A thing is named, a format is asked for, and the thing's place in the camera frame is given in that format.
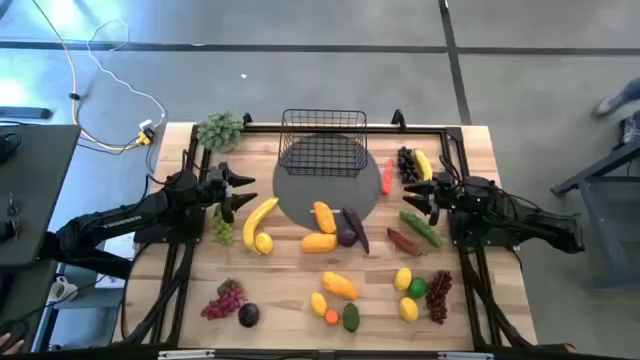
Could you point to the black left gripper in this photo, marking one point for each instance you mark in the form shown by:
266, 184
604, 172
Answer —
217, 182

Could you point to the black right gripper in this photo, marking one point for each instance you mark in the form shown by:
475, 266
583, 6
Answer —
444, 190

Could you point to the small yellow banana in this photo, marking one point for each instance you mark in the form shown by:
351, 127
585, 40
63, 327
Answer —
424, 165

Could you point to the green cucumber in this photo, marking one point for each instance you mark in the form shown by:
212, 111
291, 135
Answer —
421, 229

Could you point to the large yellow banana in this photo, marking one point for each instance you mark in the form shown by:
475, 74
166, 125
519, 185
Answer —
255, 223

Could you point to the bright red chili pepper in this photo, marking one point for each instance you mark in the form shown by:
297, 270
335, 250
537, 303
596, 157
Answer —
387, 176

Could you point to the green grape bunch with leaf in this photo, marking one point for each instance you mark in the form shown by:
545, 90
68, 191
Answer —
222, 231

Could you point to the yellow lemon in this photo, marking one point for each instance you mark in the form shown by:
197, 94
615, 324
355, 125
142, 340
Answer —
408, 309
318, 304
264, 243
402, 279

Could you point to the long purple eggplant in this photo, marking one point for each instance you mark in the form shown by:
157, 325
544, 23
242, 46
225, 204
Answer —
357, 230

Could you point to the orange mango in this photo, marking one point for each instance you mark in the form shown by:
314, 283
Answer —
339, 285
319, 243
325, 217

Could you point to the green lime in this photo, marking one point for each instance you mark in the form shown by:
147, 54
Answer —
417, 288

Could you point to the pink-red grape bunch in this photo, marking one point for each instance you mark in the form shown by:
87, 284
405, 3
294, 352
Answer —
225, 301

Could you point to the green avocado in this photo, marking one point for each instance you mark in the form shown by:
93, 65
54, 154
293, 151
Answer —
351, 317

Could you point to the orange tangerine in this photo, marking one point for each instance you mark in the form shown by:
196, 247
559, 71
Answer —
332, 317

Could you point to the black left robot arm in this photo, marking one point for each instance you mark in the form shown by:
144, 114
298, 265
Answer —
130, 220

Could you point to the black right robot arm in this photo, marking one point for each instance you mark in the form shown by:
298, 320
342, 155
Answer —
525, 220

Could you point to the black grape bunch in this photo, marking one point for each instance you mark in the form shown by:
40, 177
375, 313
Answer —
407, 165

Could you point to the red-brown long pepper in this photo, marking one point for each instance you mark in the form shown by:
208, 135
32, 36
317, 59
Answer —
404, 242

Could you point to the light green broccoli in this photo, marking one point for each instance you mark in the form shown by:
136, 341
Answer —
220, 131

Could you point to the black clamp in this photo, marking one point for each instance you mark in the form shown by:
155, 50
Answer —
398, 119
247, 119

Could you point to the grey round woven mat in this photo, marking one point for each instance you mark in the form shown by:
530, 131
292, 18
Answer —
310, 200

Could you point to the dark purple plum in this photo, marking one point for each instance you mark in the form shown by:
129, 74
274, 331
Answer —
248, 315
345, 238

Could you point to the dark red grape bunch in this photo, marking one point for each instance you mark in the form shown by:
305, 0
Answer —
438, 295

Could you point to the blue-grey metal table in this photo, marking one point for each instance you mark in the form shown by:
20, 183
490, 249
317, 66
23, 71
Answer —
600, 200

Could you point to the white mug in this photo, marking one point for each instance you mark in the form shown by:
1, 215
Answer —
62, 289

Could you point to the black desk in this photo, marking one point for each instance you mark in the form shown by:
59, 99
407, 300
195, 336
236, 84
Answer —
35, 195

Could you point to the person's leg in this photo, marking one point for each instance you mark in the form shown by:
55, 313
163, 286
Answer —
617, 99

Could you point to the person's foot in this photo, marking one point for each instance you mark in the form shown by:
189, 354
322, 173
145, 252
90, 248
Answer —
632, 127

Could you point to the person's hand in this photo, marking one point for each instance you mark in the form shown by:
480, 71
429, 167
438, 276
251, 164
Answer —
10, 344

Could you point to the black aluminium table frame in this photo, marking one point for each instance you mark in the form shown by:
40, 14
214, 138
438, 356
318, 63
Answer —
350, 129

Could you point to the silver metal bracket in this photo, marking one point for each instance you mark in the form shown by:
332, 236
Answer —
466, 355
186, 354

